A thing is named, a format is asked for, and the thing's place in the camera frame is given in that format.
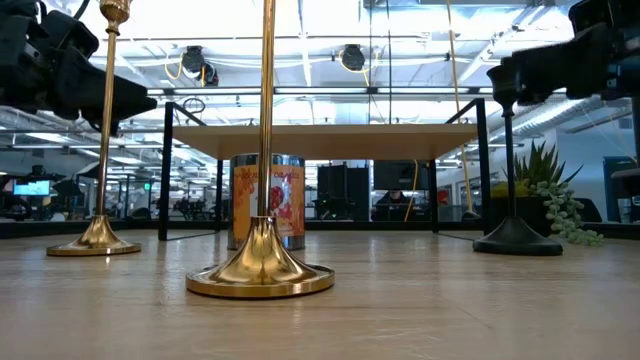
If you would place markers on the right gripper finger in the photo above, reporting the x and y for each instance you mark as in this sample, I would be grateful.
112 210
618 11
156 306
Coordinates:
590 65
540 75

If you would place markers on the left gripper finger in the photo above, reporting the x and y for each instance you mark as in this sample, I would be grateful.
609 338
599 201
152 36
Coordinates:
116 127
135 100

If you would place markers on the short gold candlestick holder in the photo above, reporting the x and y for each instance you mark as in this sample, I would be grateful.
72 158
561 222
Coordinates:
98 235

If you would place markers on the black candlestick holder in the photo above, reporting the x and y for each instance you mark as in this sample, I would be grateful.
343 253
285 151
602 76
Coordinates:
515 240

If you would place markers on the silver candle tin orange label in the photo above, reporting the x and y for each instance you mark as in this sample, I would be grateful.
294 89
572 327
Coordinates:
290 200

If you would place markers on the tall gold candlestick holder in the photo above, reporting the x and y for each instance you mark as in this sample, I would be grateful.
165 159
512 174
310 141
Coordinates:
262 260

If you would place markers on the monitor with blue screen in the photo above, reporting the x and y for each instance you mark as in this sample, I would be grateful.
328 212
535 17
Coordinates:
31 188

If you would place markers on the green artificial succulent plant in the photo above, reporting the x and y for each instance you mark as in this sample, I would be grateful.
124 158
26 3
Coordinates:
562 210

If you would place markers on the black planter pot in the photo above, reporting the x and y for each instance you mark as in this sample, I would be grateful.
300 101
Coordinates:
530 212

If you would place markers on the black monitor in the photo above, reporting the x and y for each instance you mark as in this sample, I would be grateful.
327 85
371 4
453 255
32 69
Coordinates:
400 175

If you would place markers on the person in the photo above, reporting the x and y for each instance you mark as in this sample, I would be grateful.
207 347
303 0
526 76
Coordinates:
395 200

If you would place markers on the black equipment cabinet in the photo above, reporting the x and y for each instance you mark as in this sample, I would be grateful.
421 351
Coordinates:
345 192

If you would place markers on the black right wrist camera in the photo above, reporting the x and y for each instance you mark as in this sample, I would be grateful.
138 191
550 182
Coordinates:
600 15

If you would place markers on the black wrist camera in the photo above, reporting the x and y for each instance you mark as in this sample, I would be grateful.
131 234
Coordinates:
72 35
600 15

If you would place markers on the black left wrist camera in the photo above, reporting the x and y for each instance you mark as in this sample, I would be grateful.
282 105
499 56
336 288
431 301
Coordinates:
72 35

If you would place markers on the wooden shelf black metal frame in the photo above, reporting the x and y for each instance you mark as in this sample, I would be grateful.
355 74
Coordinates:
325 142

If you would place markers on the black table edge frame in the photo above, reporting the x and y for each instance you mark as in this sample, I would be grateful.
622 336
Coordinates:
350 226

